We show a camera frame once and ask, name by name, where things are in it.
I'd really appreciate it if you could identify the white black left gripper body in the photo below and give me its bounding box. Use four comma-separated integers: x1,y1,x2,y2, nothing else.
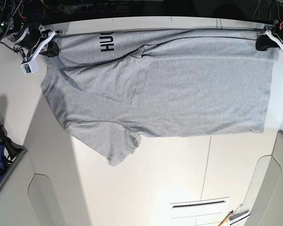
264,21,283,51

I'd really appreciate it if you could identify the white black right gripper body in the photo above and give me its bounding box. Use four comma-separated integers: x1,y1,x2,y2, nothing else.
13,23,63,62

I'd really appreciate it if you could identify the grey T-shirt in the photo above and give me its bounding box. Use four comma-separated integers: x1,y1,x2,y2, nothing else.
42,30,278,166

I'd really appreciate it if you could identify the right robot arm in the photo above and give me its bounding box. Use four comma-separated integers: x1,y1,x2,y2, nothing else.
0,0,62,62

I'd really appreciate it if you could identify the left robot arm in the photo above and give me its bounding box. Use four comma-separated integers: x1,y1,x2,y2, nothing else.
256,0,283,51

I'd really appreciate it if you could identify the blue black equipment pile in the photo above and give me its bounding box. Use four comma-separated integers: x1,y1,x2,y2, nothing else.
0,124,26,182

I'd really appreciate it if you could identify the white silver flat device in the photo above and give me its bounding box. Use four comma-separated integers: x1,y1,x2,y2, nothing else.
229,210,250,224

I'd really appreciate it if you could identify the wooden stick tool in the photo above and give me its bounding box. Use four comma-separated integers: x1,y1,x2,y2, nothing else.
218,211,233,226

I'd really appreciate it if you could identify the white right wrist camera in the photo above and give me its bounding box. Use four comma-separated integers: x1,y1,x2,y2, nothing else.
21,59,39,75

